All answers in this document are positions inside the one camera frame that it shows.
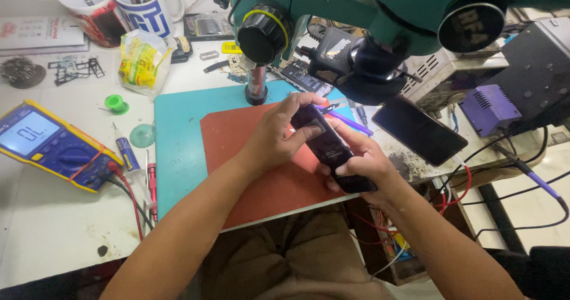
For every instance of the person's right hand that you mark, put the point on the person's right hand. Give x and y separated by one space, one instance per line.
372 170

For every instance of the person's left hand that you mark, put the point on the person's left hand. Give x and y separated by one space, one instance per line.
271 139

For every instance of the black mobile phone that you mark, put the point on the black mobile phone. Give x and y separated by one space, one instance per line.
327 150

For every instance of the purple plastic pry tool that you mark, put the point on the purple plastic pry tool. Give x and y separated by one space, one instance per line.
352 122

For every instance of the red silicone mat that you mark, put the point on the red silicone mat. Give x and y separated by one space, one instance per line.
276 193

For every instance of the large black smartphone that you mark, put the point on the large black smartphone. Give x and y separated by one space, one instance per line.
418 130

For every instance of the phone circuit board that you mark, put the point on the phone circuit board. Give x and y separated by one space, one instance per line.
299 78

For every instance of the teal work mat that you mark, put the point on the teal work mat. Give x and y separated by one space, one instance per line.
182 148

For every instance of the black flex strip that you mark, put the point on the black flex strip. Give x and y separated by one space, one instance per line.
216 66

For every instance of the small yellow part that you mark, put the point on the small yellow part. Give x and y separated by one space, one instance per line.
230 48

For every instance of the silver razor blade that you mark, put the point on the silver razor blade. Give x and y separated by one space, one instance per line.
209 55

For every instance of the beige vented device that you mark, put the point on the beige vented device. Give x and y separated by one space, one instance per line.
434 75

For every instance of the person's khaki trousers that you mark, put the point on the person's khaki trousers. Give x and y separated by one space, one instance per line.
294 260

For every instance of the small black gadget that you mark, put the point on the small black gadget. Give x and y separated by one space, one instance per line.
181 49

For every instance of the red metal screwdriver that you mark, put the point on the red metal screwdriver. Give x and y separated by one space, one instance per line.
152 188

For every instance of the translucent green suction cup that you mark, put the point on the translucent green suction cup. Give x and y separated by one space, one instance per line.
142 136

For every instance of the purple power box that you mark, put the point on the purple power box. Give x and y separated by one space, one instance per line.
487 110

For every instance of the blue white glue tube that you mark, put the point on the blue white glue tube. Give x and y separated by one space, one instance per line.
126 150

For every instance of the teal microscope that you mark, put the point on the teal microscope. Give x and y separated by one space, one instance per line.
338 6

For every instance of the yellow green plastic bag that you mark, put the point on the yellow green plastic bag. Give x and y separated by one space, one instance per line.
140 64

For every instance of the green solder spool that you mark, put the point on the green solder spool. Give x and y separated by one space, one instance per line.
116 104

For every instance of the purple black soldering iron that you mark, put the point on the purple black soldering iron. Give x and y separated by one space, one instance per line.
541 184

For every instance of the white mug blue print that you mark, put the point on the white mug blue print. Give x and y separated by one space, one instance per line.
149 17

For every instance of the black rework station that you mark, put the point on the black rework station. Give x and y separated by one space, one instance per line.
534 72

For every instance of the black metal shield frames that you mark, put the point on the black metal shield frames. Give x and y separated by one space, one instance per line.
75 69

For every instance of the white mug red black print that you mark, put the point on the white mug red black print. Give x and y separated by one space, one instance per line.
95 19

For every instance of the blue yellow multimeter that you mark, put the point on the blue yellow multimeter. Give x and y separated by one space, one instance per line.
49 144

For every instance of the white booklet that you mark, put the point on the white booklet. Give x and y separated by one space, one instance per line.
40 35

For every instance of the dark metal wool cleaner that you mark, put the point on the dark metal wool cleaner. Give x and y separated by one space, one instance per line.
21 72

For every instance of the red black cylinder post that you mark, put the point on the red black cylinder post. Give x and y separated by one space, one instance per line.
257 86

